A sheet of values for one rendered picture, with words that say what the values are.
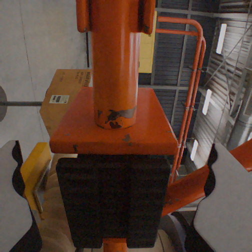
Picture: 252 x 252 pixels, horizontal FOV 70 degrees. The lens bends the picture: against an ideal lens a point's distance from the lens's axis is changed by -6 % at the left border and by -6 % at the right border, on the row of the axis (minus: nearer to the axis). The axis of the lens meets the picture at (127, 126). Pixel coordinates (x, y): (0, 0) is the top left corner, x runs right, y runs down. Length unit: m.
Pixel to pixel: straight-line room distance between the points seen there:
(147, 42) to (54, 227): 7.36
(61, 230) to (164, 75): 11.12
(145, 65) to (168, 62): 3.67
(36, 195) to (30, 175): 0.03
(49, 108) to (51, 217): 1.43
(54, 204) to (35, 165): 0.10
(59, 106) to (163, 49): 9.66
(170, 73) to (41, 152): 11.08
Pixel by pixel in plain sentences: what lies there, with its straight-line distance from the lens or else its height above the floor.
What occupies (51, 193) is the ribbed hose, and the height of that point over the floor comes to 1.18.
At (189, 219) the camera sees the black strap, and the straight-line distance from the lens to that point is 0.30.
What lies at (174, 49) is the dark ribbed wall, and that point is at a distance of 11.05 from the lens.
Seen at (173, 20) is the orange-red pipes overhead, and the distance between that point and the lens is 7.84.
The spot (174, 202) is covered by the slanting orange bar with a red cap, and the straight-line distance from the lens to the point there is 0.17.
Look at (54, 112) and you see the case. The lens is 1.58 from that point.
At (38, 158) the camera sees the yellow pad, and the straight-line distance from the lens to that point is 0.29.
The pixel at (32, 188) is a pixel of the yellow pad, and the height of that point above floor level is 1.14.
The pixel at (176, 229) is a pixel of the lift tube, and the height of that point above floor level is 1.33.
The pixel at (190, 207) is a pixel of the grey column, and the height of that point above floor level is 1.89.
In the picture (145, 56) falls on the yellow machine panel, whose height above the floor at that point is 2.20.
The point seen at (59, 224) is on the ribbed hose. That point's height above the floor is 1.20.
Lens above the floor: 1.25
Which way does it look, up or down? 3 degrees up
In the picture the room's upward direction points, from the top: 91 degrees clockwise
